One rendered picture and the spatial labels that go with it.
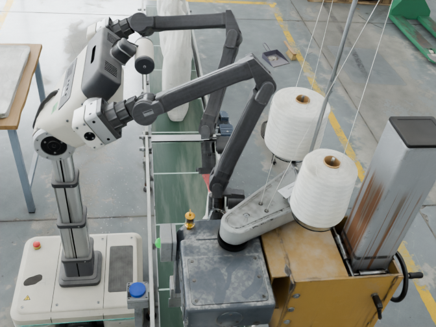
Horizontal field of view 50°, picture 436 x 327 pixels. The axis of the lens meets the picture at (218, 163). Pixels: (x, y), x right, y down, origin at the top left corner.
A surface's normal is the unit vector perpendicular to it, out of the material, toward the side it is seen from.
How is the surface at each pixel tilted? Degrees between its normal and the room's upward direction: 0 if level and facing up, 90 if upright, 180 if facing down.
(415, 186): 90
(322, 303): 90
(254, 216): 0
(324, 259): 0
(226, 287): 0
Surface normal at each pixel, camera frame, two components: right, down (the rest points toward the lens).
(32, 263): 0.09, -0.75
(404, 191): 0.13, 0.66
